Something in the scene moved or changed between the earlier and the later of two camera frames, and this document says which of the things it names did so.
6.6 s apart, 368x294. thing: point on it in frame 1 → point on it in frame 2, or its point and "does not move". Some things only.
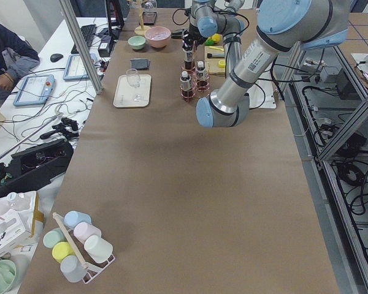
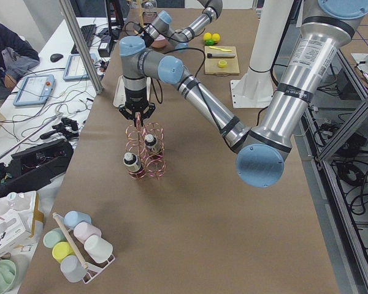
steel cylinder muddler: (210, 56) does not move
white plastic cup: (99, 248) does not move
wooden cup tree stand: (140, 30) does not move
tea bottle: (200, 75) → (150, 141)
